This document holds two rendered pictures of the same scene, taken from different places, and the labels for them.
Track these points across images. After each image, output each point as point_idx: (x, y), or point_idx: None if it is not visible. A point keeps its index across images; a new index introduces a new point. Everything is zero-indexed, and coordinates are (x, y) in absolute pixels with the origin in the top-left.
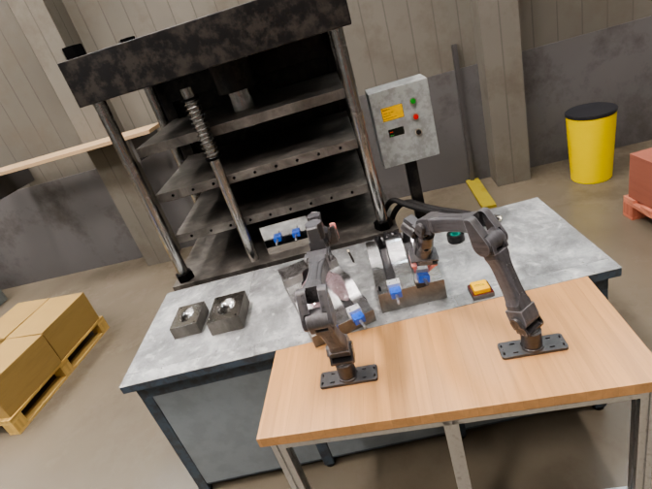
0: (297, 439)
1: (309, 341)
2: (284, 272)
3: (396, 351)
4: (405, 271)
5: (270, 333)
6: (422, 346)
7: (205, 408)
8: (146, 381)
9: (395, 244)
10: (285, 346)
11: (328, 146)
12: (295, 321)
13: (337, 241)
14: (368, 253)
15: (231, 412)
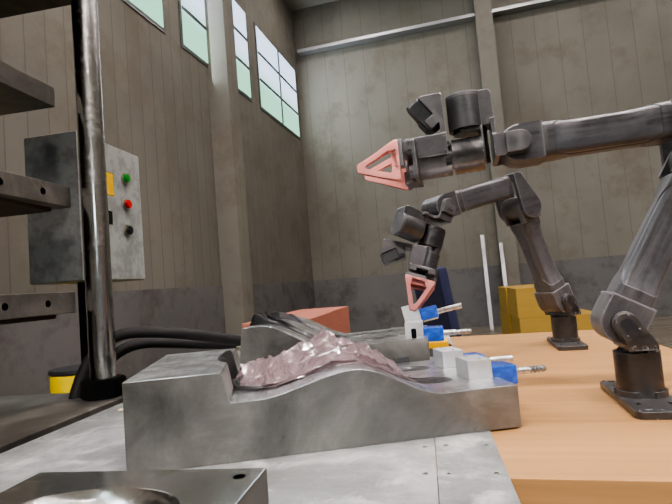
0: None
1: (485, 433)
2: (163, 375)
3: (558, 379)
4: (369, 336)
5: (389, 490)
6: (549, 369)
7: None
8: None
9: (295, 324)
10: (496, 461)
11: (22, 176)
12: (364, 453)
13: (423, 183)
14: (283, 331)
15: None
